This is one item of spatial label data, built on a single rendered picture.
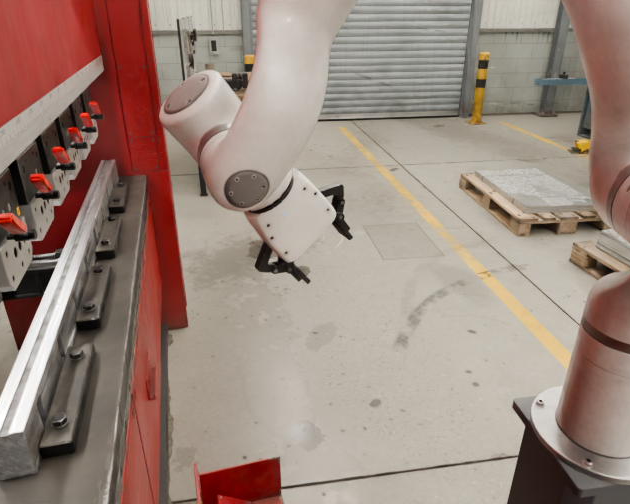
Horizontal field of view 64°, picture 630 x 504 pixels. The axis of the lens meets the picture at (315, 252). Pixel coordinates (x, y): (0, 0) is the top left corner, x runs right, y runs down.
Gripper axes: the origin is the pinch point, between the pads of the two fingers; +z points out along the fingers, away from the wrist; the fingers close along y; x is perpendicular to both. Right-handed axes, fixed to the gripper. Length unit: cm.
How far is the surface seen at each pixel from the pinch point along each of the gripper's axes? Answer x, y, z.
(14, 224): 23.9, -28.2, -25.7
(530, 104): 460, 483, 549
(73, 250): 85, -41, 12
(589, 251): 90, 147, 260
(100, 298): 65, -43, 17
